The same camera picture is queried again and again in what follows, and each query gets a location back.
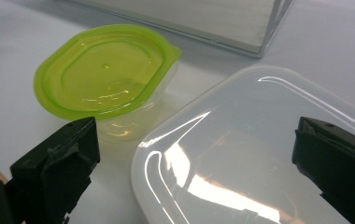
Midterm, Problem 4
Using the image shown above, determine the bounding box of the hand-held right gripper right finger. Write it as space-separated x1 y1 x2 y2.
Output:
291 116 355 224

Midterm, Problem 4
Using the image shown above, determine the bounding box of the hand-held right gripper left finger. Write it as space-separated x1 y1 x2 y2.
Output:
9 116 101 224

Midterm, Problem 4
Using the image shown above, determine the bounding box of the small clear plastic container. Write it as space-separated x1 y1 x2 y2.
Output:
94 60 179 148

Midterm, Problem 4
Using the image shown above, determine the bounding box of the green plastic lid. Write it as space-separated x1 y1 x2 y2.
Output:
33 23 183 121

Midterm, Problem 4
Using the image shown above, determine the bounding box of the large translucent plastic container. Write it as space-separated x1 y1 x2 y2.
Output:
131 64 355 224

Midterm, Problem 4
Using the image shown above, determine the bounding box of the silver metal block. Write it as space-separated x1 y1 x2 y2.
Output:
67 0 294 60

